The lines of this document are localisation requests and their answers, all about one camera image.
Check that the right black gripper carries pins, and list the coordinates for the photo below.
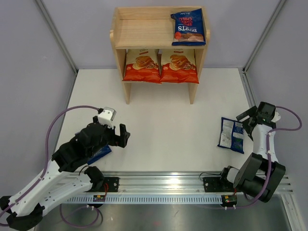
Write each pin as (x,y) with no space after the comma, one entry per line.
(249,112)

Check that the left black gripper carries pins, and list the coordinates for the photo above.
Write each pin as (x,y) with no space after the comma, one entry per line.
(117,140)

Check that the blue bag back side up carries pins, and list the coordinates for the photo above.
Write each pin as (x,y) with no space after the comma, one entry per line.
(231,135)

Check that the cassava chips bag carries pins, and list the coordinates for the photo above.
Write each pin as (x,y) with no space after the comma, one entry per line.
(142,66)
(178,66)

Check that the blue burts bag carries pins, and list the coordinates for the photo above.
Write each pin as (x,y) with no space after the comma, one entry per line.
(101,154)
(189,28)

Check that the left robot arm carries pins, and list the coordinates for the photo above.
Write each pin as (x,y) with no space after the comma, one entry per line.
(27,208)

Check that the wooden two-tier shelf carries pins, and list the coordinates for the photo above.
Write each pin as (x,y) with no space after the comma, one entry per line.
(151,28)

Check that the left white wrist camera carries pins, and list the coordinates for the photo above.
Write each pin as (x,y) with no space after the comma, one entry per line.
(106,116)

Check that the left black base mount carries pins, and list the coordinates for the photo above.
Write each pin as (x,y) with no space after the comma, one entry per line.
(106,184)

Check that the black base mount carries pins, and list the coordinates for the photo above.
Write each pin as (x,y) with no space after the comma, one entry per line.
(106,184)
(217,182)

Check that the white slotted cable duct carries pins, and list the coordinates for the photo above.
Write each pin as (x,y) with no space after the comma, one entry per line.
(95,199)

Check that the aluminium mounting rail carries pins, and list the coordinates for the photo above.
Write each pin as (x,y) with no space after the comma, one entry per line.
(161,183)

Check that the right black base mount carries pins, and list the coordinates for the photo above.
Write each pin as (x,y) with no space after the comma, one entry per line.
(217,182)

